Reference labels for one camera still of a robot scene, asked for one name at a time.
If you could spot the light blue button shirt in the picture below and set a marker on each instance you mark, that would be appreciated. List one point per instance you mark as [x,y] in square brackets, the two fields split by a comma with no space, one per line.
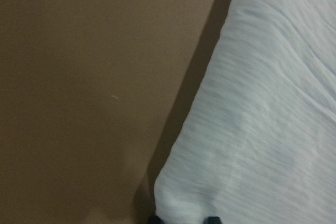
[258,145]

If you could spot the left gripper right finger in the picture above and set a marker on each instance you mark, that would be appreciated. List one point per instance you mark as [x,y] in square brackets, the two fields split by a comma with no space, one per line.
[213,220]

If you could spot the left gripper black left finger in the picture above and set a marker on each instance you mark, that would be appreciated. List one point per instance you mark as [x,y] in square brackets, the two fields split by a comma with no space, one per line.
[154,220]

